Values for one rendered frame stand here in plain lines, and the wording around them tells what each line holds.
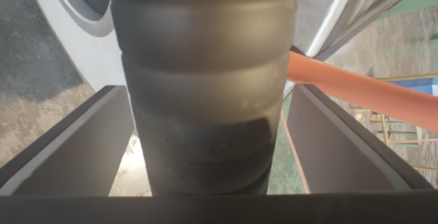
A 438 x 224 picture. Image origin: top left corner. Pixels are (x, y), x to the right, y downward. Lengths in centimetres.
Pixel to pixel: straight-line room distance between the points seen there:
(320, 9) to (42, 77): 122
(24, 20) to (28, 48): 12
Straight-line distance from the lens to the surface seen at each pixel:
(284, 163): 236
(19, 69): 130
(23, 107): 129
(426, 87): 442
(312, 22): 21
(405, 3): 486
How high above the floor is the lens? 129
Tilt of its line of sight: 50 degrees down
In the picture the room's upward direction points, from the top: 86 degrees clockwise
